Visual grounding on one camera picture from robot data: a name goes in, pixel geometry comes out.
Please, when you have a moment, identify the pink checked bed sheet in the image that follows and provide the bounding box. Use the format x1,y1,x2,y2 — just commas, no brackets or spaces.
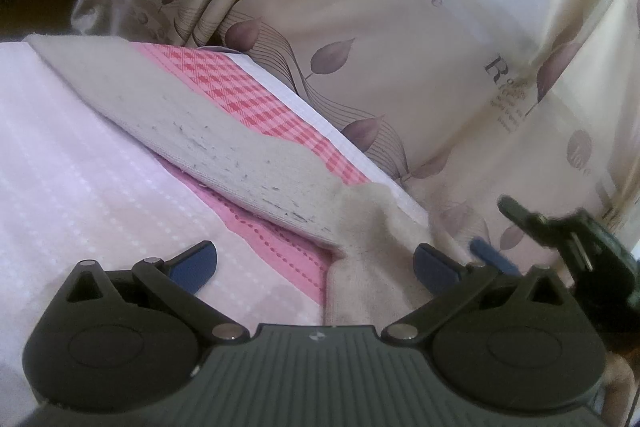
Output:
0,41,373,425

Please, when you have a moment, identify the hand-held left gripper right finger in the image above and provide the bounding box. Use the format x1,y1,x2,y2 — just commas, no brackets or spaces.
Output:
381,243,577,348

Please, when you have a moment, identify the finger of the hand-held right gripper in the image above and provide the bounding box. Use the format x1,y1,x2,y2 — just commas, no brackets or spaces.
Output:
497,195,563,250
469,236,519,277

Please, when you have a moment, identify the white bed sheet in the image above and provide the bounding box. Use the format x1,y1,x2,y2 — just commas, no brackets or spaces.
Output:
227,52,431,228

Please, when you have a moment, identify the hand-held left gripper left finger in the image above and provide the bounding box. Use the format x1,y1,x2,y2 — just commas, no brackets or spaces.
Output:
51,240,251,348

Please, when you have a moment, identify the beige knitted garment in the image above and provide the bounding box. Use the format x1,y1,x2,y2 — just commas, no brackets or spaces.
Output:
24,34,432,329

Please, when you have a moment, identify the beige leaf print curtain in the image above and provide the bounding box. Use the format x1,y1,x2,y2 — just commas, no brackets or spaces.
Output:
70,0,640,278

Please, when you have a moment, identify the person's right forearm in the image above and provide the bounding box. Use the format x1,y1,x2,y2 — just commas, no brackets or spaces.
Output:
602,349,638,415

